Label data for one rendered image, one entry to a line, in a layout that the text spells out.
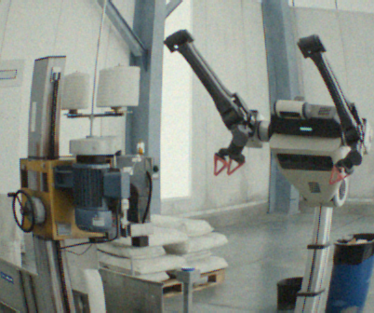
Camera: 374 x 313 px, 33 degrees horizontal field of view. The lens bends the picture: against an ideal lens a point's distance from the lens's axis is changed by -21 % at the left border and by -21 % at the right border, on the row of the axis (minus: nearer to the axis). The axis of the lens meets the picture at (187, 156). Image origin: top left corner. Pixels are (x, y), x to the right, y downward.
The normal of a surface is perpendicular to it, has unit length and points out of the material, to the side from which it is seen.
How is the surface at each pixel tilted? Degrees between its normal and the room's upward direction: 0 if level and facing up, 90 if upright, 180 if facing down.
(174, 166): 90
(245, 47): 90
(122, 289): 90
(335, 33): 90
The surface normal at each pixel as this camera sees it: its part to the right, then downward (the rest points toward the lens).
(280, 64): -0.62, 0.04
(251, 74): 0.79, 0.04
